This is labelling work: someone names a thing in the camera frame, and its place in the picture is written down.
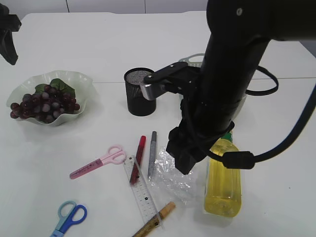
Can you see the black mesh pen holder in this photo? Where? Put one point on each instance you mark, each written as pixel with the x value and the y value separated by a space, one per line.
pixel 136 103

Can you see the green woven plastic basket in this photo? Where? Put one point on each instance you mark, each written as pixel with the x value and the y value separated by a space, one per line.
pixel 195 60

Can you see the gold marker pen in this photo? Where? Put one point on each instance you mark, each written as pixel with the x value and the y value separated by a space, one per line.
pixel 155 221

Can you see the grey glitter pen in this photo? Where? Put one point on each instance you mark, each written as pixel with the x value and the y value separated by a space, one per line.
pixel 152 155

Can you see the purple artificial grape bunch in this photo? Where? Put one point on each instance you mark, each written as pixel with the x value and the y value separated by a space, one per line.
pixel 47 103

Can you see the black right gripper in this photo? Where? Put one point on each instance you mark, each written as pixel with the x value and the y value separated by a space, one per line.
pixel 182 147

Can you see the yellow tea drink bottle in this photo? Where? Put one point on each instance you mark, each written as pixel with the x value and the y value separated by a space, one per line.
pixel 223 190

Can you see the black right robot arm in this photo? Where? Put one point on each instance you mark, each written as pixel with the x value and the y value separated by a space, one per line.
pixel 240 33

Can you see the clear plastic ruler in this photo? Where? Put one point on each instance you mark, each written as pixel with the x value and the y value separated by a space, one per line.
pixel 141 192

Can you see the pink scissors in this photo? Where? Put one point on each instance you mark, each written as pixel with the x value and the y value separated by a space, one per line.
pixel 115 155

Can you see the clear plastic sheet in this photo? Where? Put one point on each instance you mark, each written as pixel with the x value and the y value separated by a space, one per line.
pixel 165 177

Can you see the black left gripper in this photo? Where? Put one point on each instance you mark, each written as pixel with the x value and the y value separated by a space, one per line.
pixel 8 23

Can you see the red marker pen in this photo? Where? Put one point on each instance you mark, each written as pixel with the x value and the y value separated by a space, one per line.
pixel 139 155

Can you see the blue scissors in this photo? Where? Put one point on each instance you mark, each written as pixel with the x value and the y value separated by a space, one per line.
pixel 66 221

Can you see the pale green wavy plate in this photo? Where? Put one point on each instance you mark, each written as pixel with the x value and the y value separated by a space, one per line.
pixel 81 83

